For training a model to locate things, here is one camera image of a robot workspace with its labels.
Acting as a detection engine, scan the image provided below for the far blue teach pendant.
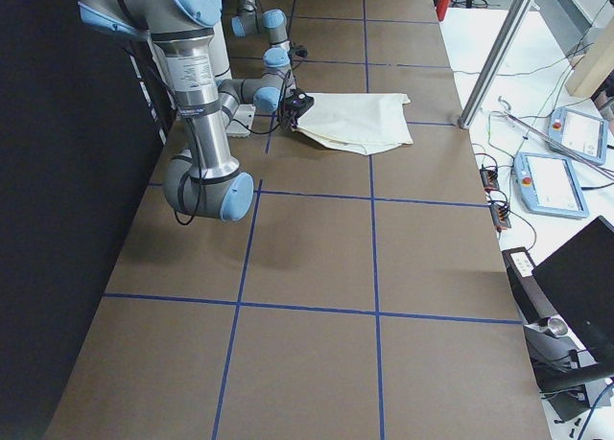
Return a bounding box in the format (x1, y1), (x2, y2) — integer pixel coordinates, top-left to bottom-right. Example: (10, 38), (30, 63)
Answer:
(548, 107), (608, 166)

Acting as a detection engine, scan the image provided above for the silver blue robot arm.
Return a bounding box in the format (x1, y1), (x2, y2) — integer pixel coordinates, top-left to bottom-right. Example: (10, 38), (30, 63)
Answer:
(231, 0), (309, 68)
(79, 0), (314, 221)

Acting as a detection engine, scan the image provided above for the reacher grabber stick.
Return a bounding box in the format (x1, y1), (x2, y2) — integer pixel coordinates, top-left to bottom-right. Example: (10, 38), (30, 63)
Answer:
(497, 96), (613, 181)

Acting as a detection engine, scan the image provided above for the aluminium frame post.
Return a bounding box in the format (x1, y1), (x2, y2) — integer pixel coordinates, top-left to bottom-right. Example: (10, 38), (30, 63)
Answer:
(458, 0), (534, 129)

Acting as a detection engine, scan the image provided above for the black laptop screen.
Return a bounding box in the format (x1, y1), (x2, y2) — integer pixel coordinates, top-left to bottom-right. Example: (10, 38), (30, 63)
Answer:
(532, 216), (613, 361)

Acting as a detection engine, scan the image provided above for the blue teach pendant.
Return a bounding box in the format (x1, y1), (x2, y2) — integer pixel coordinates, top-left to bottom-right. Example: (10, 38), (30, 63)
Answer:
(548, 107), (608, 166)
(513, 152), (589, 220)

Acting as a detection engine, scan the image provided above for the cream long-sleeve printed shirt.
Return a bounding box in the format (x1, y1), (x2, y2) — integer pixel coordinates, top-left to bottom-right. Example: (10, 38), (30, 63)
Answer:
(295, 93), (413, 155)

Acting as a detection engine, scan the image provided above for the near blue teach pendant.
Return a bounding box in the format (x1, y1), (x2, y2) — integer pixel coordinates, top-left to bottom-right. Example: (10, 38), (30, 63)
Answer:
(513, 152), (589, 220)

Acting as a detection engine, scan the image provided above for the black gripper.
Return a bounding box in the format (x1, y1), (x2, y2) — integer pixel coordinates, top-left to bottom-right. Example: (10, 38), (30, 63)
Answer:
(281, 88), (315, 124)
(288, 45), (308, 58)

